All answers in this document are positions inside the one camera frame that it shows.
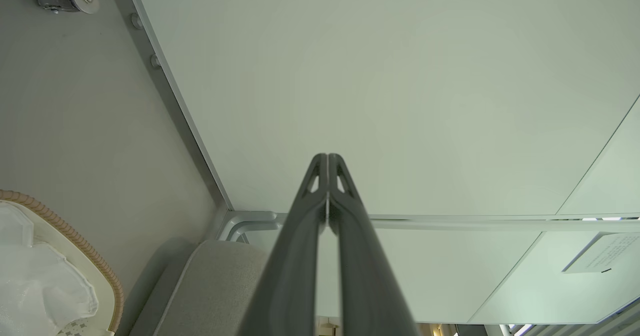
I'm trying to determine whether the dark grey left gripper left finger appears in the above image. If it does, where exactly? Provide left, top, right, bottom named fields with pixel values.
left=237, top=153, right=329, bottom=336

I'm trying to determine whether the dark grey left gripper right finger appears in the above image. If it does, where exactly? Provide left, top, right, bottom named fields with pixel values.
left=328, top=153, right=420, bottom=336

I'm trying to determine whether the wicker laundry basket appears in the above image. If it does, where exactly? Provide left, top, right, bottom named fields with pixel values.
left=0, top=190, right=125, bottom=336

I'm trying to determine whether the white clothing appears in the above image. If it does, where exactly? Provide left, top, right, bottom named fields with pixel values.
left=0, top=203, right=100, bottom=334

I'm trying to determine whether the grey fabric sofa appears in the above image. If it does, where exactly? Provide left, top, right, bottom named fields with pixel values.
left=125, top=238, right=274, bottom=336

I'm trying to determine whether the white grey patterned cloth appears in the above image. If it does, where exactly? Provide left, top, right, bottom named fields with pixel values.
left=54, top=317, right=98, bottom=336

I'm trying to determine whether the white paper sign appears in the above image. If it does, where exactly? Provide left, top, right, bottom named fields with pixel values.
left=562, top=231, right=640, bottom=274

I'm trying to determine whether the grey partition bottom rail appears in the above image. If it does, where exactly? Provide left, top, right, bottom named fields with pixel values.
left=102, top=0, right=236, bottom=226

